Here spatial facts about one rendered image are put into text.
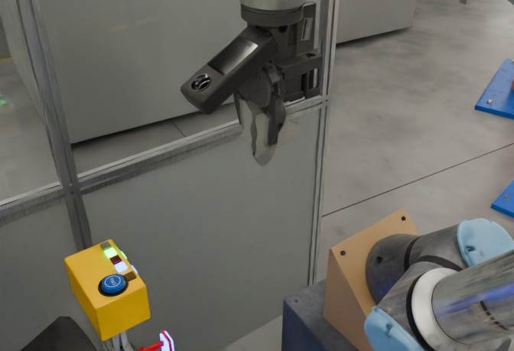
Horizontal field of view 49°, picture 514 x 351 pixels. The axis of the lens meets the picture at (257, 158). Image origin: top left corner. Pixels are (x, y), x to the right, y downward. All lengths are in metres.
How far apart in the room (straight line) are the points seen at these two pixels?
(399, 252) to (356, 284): 0.09
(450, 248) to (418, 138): 2.82
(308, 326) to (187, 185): 0.72
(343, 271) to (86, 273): 0.48
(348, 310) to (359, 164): 2.35
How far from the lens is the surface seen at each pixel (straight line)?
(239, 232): 1.91
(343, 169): 3.27
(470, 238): 0.85
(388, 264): 0.97
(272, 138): 0.68
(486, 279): 0.68
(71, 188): 1.49
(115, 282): 1.08
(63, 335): 0.85
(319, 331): 1.09
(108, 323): 1.09
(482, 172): 3.46
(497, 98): 4.26
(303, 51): 0.69
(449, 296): 0.73
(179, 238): 1.76
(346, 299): 1.02
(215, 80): 0.62
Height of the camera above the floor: 1.83
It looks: 33 degrees down
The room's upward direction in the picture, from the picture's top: straight up
